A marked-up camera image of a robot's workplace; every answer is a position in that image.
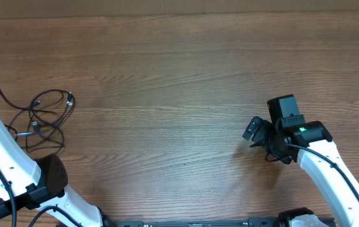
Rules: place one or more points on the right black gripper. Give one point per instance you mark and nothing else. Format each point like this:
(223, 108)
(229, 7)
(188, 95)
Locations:
(264, 127)

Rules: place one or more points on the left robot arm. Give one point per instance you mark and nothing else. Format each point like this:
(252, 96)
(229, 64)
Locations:
(40, 184)

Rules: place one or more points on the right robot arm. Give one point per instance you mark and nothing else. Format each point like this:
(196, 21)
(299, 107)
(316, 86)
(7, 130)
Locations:
(287, 137)

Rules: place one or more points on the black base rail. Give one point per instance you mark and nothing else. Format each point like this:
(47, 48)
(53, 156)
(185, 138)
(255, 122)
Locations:
(251, 222)

